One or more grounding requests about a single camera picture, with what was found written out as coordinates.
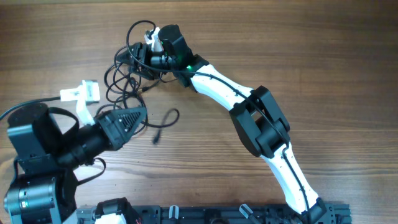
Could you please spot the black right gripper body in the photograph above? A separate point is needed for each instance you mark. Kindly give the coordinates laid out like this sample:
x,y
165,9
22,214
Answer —
x,y
147,61

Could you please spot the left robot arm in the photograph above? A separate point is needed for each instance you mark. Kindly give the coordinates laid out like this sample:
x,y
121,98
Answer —
x,y
45,192

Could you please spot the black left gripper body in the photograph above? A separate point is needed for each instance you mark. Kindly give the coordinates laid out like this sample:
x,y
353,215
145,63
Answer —
x,y
104,121

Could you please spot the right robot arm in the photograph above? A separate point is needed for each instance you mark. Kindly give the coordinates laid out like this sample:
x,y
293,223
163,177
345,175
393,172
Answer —
x,y
259,122

